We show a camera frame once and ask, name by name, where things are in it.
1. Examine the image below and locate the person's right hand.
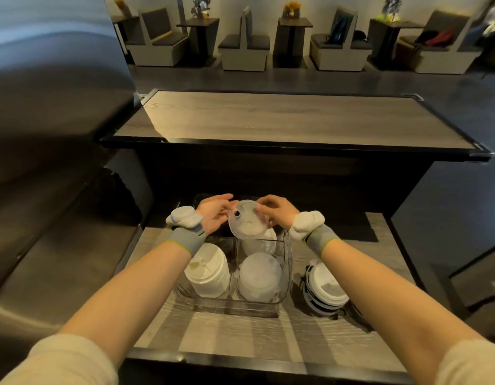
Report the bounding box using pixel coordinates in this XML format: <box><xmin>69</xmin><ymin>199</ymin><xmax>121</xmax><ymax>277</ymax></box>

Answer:
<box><xmin>256</xmin><ymin>195</ymin><xmax>300</xmax><ymax>230</ymax></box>

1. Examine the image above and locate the person's left hand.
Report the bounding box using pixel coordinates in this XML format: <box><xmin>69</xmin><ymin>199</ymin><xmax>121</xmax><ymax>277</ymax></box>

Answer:
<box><xmin>195</xmin><ymin>193</ymin><xmax>240</xmax><ymax>237</ymax></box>

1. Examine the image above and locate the clear plastic cup lid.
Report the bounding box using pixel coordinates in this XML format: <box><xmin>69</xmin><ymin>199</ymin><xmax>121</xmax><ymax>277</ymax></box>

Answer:
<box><xmin>228</xmin><ymin>199</ymin><xmax>270</xmax><ymax>239</ymax></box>

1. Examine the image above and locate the person's right forearm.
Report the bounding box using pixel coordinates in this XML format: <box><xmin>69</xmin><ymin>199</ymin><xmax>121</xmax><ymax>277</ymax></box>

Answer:
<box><xmin>320</xmin><ymin>238</ymin><xmax>485</xmax><ymax>375</ymax></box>

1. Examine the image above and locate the person's left forearm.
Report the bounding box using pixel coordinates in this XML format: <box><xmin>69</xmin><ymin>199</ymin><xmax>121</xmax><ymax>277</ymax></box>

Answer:
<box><xmin>58</xmin><ymin>238</ymin><xmax>201</xmax><ymax>369</ymax></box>

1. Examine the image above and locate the white left wrist tracker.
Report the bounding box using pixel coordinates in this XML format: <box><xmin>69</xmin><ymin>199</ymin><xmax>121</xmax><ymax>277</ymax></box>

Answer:
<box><xmin>165</xmin><ymin>206</ymin><xmax>207</xmax><ymax>237</ymax></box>

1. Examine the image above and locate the white wrist tracker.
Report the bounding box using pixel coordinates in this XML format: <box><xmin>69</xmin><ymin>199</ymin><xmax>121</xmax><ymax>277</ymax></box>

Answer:
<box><xmin>165</xmin><ymin>206</ymin><xmax>207</xmax><ymax>237</ymax></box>
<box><xmin>289</xmin><ymin>210</ymin><xmax>326</xmax><ymax>241</ymax></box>

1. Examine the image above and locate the stack of clear flat lids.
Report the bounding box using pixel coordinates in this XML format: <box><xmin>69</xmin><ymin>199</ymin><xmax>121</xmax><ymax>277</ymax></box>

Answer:
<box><xmin>241</xmin><ymin>228</ymin><xmax>278</xmax><ymax>258</ymax></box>

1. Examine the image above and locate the white right wrist tracker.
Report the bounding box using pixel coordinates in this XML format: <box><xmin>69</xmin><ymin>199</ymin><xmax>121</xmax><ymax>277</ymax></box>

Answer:
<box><xmin>289</xmin><ymin>210</ymin><xmax>326</xmax><ymax>241</ymax></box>

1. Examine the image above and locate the grey left wristband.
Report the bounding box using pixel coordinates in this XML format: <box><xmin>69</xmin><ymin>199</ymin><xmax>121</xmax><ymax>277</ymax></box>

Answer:
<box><xmin>166</xmin><ymin>227</ymin><xmax>204</xmax><ymax>258</ymax></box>

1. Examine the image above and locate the grey wristband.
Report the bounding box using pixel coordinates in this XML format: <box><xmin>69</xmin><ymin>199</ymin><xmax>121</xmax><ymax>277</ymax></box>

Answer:
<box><xmin>166</xmin><ymin>227</ymin><xmax>204</xmax><ymax>258</ymax></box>
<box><xmin>305</xmin><ymin>226</ymin><xmax>341</xmax><ymax>260</ymax></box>

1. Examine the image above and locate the grey right wristband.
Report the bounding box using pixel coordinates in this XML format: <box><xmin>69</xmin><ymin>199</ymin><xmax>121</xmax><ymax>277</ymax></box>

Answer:
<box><xmin>305</xmin><ymin>226</ymin><xmax>341</xmax><ymax>260</ymax></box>

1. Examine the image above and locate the clear acrylic lid organizer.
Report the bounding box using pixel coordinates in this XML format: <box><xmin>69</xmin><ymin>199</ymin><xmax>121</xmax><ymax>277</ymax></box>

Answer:
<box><xmin>176</xmin><ymin>229</ymin><xmax>293</xmax><ymax>308</ymax></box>

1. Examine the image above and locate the stack of clear dome lids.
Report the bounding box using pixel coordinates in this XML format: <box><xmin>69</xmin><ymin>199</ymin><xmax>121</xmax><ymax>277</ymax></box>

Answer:
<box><xmin>236</xmin><ymin>252</ymin><xmax>283</xmax><ymax>305</ymax></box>

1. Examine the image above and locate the grey wooden bar counter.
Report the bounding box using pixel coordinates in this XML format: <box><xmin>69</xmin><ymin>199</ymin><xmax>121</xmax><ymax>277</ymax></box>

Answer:
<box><xmin>99</xmin><ymin>90</ymin><xmax>495</xmax><ymax>163</ymax></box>

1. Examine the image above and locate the stack of white black-rimmed lids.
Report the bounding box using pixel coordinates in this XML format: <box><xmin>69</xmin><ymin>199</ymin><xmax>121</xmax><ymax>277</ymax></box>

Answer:
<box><xmin>303</xmin><ymin>261</ymin><xmax>350</xmax><ymax>317</ymax></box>

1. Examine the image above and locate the beige booth seat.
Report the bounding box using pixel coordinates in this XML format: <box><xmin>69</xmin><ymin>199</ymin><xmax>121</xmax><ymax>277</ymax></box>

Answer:
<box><xmin>125</xmin><ymin>7</ymin><xmax>190</xmax><ymax>68</ymax></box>
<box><xmin>395</xmin><ymin>9</ymin><xmax>484</xmax><ymax>75</ymax></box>
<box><xmin>218</xmin><ymin>6</ymin><xmax>271</xmax><ymax>72</ymax></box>
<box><xmin>310</xmin><ymin>6</ymin><xmax>373</xmax><ymax>72</ymax></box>

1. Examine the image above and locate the dark square dining table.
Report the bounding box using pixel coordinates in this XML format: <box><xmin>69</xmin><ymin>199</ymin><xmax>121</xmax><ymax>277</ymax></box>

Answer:
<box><xmin>176</xmin><ymin>17</ymin><xmax>220</xmax><ymax>69</ymax></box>
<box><xmin>277</xmin><ymin>17</ymin><xmax>314</xmax><ymax>69</ymax></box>
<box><xmin>367</xmin><ymin>18</ymin><xmax>426</xmax><ymax>71</ymax></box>
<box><xmin>110</xmin><ymin>15</ymin><xmax>132</xmax><ymax>56</ymax></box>

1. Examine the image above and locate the stainless steel worktop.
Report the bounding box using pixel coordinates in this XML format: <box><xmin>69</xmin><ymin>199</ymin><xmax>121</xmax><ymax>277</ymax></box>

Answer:
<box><xmin>0</xmin><ymin>222</ymin><xmax>146</xmax><ymax>349</ymax></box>

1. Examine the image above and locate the black backpack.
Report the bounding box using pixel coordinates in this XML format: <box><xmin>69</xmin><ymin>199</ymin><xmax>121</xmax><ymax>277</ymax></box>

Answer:
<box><xmin>324</xmin><ymin>15</ymin><xmax>353</xmax><ymax>45</ymax></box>

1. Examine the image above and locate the orange table plant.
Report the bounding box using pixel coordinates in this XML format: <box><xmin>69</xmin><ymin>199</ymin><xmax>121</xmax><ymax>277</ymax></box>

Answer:
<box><xmin>282</xmin><ymin>0</ymin><xmax>303</xmax><ymax>20</ymax></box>

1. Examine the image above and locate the white flower table plant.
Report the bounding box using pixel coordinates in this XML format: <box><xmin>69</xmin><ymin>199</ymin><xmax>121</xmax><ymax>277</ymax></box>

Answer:
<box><xmin>381</xmin><ymin>0</ymin><xmax>405</xmax><ymax>23</ymax></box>
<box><xmin>190</xmin><ymin>0</ymin><xmax>212</xmax><ymax>19</ymax></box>

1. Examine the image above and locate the stainless steel refrigerator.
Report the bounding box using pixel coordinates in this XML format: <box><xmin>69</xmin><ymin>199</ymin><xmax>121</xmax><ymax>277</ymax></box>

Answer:
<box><xmin>0</xmin><ymin>0</ymin><xmax>154</xmax><ymax>297</ymax></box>

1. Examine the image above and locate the cream left sleeve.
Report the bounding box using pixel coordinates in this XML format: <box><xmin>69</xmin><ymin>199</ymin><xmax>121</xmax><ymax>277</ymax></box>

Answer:
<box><xmin>0</xmin><ymin>334</ymin><xmax>120</xmax><ymax>385</ymax></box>

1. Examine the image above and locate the cream sleeve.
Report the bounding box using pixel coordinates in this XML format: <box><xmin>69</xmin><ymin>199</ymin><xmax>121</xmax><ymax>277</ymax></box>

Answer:
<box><xmin>435</xmin><ymin>338</ymin><xmax>495</xmax><ymax>385</ymax></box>
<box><xmin>0</xmin><ymin>334</ymin><xmax>120</xmax><ymax>385</ymax></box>

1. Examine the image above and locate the red bag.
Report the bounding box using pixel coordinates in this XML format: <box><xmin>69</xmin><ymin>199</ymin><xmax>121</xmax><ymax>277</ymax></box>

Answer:
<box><xmin>415</xmin><ymin>29</ymin><xmax>455</xmax><ymax>48</ymax></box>

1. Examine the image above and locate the cream right sleeve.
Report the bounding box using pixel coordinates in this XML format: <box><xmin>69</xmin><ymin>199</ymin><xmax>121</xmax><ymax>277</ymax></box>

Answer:
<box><xmin>435</xmin><ymin>338</ymin><xmax>495</xmax><ymax>385</ymax></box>

